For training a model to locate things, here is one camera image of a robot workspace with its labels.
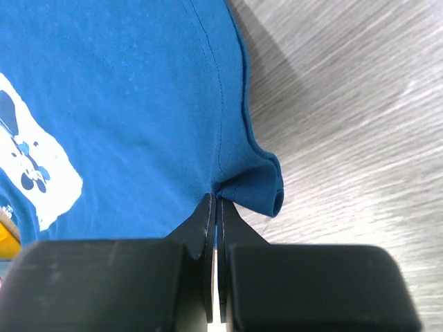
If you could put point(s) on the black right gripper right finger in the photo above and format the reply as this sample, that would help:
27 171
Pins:
306 287

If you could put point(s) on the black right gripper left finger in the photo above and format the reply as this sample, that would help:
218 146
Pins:
115 285

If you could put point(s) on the blue Mickey print t-shirt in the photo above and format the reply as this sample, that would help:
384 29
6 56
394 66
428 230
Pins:
117 117

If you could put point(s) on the yellow plastic bin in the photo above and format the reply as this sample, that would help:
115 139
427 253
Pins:
10 244

